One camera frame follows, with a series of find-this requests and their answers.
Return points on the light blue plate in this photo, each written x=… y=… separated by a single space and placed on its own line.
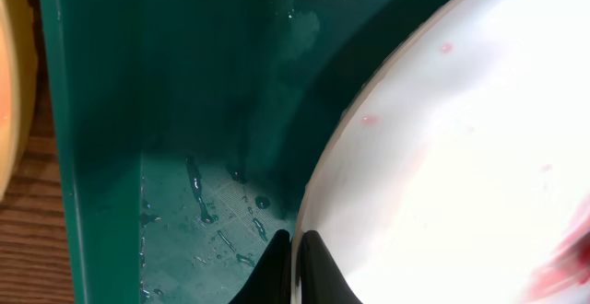
x=460 y=173

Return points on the teal plastic tray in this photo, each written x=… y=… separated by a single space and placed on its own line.
x=188 y=129

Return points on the yellow-green plate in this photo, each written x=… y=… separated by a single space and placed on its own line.
x=19 y=67

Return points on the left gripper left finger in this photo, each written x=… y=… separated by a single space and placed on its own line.
x=269 y=282

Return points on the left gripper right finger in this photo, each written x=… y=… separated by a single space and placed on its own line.
x=320 y=279

